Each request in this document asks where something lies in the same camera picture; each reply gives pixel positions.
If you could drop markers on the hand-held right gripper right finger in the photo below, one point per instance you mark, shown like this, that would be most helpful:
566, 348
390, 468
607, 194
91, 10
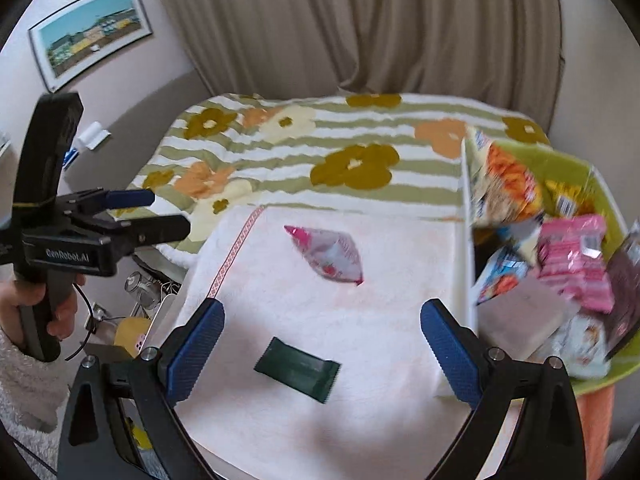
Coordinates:
450, 355

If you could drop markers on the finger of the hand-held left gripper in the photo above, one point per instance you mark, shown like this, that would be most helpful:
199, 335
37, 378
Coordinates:
155, 230
130, 198

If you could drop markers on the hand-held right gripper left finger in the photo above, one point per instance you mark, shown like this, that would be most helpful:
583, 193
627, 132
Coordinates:
195, 350

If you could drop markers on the dark green snack bar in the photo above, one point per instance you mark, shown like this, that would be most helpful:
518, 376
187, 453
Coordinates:
300, 367

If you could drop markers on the clear pink candy packet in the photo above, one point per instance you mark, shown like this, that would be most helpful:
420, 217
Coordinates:
330, 255

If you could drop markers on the orange and cream snack packet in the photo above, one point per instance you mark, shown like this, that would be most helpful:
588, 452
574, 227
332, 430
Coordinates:
505, 190

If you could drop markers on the green plastic bin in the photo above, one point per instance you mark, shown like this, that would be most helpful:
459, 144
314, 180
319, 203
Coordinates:
565, 162

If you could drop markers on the person's left forearm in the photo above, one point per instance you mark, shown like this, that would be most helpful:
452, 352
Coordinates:
25, 390

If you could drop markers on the person's left hand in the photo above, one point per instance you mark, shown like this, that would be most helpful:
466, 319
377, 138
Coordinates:
10, 297

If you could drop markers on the clear glass jar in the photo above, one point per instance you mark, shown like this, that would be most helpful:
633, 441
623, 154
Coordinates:
140, 290

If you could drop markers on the yellow round object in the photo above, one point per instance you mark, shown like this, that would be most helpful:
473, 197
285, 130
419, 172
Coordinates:
127, 332

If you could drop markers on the pale pink towel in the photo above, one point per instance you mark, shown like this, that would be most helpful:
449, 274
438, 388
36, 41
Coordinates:
390, 310

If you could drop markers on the dull brown box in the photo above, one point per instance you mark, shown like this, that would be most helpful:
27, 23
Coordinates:
520, 320

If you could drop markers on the red and blue snack packet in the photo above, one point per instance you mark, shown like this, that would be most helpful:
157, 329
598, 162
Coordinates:
500, 275

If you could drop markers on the pale grey snack packet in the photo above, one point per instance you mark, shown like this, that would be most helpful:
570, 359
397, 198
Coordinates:
575, 345

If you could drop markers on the pink snack packet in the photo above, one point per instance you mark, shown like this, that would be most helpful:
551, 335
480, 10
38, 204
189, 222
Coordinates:
575, 265

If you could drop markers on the orange stool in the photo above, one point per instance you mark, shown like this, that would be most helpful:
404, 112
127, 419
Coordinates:
595, 430

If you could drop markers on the striped floral blanket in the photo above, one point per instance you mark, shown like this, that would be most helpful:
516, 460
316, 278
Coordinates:
300, 145

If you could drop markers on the framed building picture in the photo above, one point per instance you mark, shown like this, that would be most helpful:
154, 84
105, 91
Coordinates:
90, 35

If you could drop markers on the beige curtain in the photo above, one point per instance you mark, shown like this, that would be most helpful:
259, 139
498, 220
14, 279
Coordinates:
350, 25

